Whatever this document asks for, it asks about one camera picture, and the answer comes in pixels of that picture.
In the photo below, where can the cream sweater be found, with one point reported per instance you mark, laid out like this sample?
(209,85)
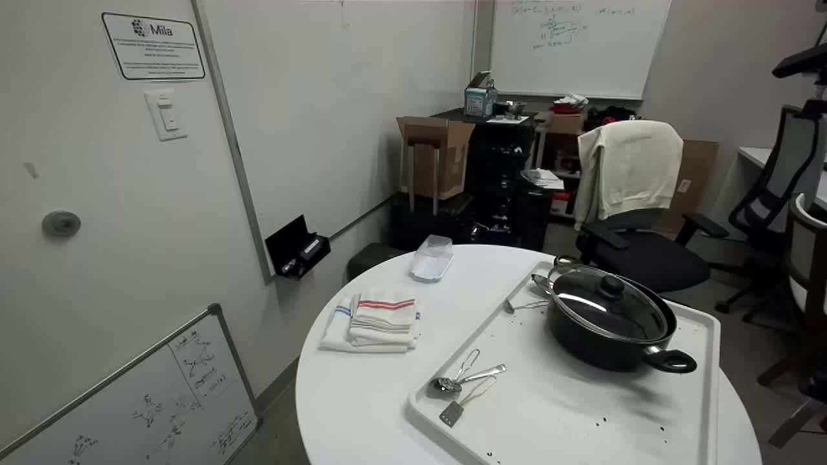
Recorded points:
(636,165)

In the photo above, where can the white desk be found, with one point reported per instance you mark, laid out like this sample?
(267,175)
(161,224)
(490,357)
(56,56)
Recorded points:
(743,174)

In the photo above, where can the small framed whiteboard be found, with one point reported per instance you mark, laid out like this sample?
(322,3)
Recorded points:
(155,400)

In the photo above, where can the round grey wall stopper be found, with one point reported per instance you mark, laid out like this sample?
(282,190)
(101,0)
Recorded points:
(61,223)

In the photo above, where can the whiteboard with green writing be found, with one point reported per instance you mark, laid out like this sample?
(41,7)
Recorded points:
(581,58)

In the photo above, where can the whiteboard marker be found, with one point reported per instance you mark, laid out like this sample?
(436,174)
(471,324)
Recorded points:
(289,266)

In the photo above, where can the black drawer cabinet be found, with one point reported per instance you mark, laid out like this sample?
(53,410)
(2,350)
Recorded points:
(501,168)

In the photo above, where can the black office chair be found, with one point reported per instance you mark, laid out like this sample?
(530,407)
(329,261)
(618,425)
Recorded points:
(652,261)

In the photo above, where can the metal measuring spoon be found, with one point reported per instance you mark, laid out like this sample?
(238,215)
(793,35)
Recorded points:
(447,385)

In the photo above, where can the white plastic tray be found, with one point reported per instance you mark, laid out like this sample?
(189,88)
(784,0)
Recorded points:
(568,413)

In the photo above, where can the blue striped folded towel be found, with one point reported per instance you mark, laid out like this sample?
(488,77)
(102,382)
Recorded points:
(336,332)

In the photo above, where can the clear plastic container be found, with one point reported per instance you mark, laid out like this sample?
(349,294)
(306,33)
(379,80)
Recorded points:
(431,261)

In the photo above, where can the blue tissue box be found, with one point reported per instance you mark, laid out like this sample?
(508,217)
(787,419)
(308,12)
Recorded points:
(479,102)

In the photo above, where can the wall sign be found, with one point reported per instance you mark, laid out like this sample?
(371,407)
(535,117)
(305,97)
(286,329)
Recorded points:
(154,46)

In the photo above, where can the open cardboard box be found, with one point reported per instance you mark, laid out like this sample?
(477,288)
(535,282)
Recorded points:
(452,158)

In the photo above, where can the whiteboard eraser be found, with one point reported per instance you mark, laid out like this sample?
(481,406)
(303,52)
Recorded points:
(311,248)

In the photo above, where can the wall switch plate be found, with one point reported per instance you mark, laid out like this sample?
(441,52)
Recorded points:
(165,115)

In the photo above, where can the stack of papers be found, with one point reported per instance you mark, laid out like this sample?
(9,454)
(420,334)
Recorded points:
(543,177)

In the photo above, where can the metal bowl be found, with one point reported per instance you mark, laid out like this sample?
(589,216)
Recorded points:
(516,108)

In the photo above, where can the silver spoon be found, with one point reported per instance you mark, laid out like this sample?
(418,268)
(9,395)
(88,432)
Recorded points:
(540,283)

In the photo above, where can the red striped folded towel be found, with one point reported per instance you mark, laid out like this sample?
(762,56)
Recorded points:
(384,316)

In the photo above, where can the black bag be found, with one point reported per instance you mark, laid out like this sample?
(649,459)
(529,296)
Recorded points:
(610,116)

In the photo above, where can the sheet of paper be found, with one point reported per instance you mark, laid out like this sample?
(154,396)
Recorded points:
(508,119)

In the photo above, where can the small metal spatula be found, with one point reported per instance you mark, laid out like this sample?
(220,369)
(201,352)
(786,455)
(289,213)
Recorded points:
(451,414)

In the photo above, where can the flat cardboard sheet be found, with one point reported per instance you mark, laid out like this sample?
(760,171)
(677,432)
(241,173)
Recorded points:
(698,174)

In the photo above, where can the large wall whiteboard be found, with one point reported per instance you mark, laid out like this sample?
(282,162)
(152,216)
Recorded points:
(336,116)

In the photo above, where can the glass pot lid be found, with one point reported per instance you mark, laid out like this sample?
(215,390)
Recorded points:
(610,287)

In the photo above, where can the mesh back office chair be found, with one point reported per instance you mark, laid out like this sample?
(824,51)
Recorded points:
(785,161)

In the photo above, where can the shelf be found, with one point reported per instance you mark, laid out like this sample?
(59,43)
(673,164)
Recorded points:
(562,165)

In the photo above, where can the black cooking pot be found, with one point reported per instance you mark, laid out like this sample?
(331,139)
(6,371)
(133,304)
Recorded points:
(601,352)

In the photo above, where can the small cardboard box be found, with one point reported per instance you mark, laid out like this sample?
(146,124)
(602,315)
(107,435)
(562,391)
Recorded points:
(567,123)

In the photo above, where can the black marker tray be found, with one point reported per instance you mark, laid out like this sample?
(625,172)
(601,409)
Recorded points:
(287,242)

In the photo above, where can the black stool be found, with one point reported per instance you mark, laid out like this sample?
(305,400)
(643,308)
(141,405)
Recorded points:
(371,257)

